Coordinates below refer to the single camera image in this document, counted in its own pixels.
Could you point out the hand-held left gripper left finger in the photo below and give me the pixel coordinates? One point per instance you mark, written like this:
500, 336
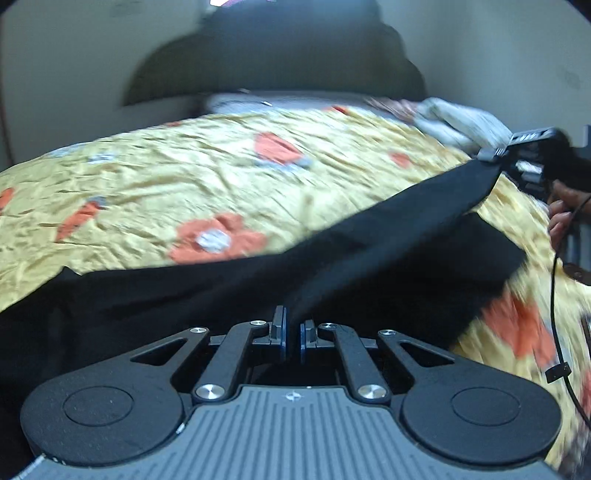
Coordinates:
281, 333

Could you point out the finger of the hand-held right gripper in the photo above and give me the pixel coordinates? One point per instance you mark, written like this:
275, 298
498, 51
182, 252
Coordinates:
491, 153

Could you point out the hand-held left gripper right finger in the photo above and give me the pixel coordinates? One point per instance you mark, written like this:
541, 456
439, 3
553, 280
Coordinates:
304, 342

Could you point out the black pants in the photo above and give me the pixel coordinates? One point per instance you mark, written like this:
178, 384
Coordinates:
369, 258

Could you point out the person's right hand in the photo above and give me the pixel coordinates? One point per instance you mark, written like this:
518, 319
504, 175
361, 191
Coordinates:
565, 207

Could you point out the pale crumpled cloth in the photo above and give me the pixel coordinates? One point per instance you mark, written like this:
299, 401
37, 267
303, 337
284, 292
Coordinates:
461, 121

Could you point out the yellow carrot print blanket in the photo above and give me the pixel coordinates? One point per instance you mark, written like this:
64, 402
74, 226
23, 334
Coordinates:
184, 161

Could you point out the patterned pillow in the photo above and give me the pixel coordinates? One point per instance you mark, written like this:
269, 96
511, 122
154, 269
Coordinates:
277, 99

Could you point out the dark scalloped headboard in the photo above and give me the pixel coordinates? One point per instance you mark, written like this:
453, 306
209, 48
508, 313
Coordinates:
277, 60

